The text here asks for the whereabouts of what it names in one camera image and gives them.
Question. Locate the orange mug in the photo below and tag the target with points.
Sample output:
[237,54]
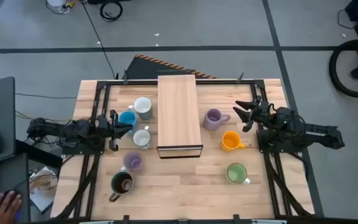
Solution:
[230,140]

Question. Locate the orange vacuum cleaner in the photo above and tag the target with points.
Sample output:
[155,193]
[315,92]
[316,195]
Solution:
[332,71]

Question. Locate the papers under desk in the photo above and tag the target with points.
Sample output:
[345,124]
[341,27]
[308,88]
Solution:
[43,186]

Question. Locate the wooden shelf black metal legs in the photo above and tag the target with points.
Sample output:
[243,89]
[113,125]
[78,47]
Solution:
[177,112]

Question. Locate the black ramp orange stripes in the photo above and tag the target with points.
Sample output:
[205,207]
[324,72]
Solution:
[145,68]

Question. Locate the person's hand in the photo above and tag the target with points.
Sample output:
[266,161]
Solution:
[5,208]

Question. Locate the small purple mug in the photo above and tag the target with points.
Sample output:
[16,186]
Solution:
[132,161]

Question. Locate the black aluminium table frame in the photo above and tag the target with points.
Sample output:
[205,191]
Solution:
[101,90]

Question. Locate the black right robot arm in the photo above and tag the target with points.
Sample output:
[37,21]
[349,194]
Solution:
[315,132]

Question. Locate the light blue mug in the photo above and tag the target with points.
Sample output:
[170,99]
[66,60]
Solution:
[127,117]

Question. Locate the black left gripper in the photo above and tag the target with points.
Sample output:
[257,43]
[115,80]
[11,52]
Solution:
[113,137]

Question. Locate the lavender ribbed mug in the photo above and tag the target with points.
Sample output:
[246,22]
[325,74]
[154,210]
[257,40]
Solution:
[213,119]

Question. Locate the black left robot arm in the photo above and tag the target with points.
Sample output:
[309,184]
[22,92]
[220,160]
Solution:
[73,129]

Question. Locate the dark green brown mug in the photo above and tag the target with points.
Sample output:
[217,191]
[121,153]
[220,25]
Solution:
[121,183]

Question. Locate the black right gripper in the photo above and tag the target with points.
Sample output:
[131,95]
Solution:
[261,113]

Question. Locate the white blue patterned mug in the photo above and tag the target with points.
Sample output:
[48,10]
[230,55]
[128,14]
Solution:
[141,138]

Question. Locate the white bucket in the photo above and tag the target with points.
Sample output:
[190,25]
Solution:
[56,2]

